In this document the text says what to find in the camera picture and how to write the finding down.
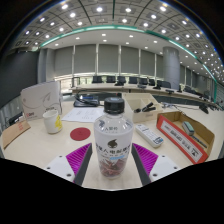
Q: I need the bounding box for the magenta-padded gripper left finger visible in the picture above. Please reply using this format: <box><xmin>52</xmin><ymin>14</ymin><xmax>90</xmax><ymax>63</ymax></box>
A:
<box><xmin>44</xmin><ymin>142</ymin><xmax>94</xmax><ymax>187</ymax></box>

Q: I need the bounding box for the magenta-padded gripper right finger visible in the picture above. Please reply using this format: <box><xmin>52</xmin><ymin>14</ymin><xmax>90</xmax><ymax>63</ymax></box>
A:
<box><xmin>130</xmin><ymin>142</ymin><xmax>183</xmax><ymax>187</ymax></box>

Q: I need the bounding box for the clear plastic drink bottle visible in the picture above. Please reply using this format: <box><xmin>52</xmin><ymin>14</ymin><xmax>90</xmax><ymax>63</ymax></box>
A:
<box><xmin>93</xmin><ymin>96</ymin><xmax>135</xmax><ymax>179</ymax></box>

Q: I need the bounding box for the small white remote control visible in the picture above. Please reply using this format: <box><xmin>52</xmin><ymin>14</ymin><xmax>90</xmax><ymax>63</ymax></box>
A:
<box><xmin>135</xmin><ymin>123</ymin><xmax>165</xmax><ymax>149</ymax></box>

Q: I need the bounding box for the flat round red coaster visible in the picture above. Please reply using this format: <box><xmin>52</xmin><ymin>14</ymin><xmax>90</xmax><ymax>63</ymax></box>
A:
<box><xmin>69</xmin><ymin>126</ymin><xmax>92</xmax><ymax>142</ymax></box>

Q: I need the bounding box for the brown cardboard box red label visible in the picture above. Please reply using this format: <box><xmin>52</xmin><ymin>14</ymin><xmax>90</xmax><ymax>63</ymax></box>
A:
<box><xmin>155</xmin><ymin>110</ymin><xmax>216</xmax><ymax>165</ymax></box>

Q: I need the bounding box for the white printed paper sheet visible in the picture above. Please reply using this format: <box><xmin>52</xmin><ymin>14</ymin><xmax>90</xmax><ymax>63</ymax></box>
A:
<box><xmin>61</xmin><ymin>106</ymin><xmax>105</xmax><ymax>124</ymax></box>

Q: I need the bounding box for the white cup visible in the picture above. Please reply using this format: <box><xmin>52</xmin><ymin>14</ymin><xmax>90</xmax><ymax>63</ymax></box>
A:
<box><xmin>42</xmin><ymin>109</ymin><xmax>64</xmax><ymax>135</ymax></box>

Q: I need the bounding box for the black marker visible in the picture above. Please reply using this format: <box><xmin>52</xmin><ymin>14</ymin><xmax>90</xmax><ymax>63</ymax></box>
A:
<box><xmin>134</xmin><ymin>102</ymin><xmax>157</xmax><ymax>114</ymax></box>

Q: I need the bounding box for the black desk telephone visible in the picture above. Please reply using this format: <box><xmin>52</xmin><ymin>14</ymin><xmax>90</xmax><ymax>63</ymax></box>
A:
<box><xmin>73</xmin><ymin>94</ymin><xmax>100</xmax><ymax>108</ymax></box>

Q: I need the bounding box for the brown paper envelope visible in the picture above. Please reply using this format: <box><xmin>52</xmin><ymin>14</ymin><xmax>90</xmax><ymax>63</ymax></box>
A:
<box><xmin>1</xmin><ymin>119</ymin><xmax>32</xmax><ymax>150</ymax></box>

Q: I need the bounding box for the white paper ream box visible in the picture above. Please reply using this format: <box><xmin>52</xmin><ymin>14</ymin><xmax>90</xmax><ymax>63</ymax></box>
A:
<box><xmin>20</xmin><ymin>80</ymin><xmax>63</xmax><ymax>122</ymax></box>

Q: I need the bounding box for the long curved conference desk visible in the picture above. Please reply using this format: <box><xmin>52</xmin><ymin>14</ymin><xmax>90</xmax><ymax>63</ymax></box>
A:
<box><xmin>69</xmin><ymin>83</ymin><xmax>224</xmax><ymax>111</ymax></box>

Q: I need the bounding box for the row of black office chairs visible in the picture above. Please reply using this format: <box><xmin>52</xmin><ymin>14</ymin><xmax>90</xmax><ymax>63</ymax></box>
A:
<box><xmin>91</xmin><ymin>75</ymin><xmax>201</xmax><ymax>94</ymax></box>

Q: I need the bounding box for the group of ceiling lights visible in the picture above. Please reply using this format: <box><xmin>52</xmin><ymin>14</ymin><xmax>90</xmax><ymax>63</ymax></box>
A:
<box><xmin>14</xmin><ymin>1</ymin><xmax>224</xmax><ymax>84</ymax></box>

